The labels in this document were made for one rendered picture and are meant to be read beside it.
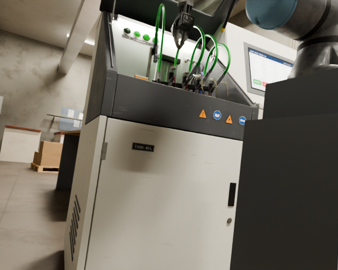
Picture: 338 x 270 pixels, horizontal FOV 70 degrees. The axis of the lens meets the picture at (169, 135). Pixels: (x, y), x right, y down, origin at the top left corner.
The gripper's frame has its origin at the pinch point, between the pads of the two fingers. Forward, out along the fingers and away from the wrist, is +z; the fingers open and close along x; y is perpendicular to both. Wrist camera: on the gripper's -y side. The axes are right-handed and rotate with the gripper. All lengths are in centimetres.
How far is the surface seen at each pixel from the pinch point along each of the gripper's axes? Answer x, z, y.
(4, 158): -171, 115, -631
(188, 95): -2.4, 28.7, 21.7
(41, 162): -76, 102, -455
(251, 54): 54, -15, -9
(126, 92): -27.0, 33.1, 21.7
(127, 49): -18.1, -5.0, -32.3
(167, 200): -6, 71, 22
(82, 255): -34, 90, 22
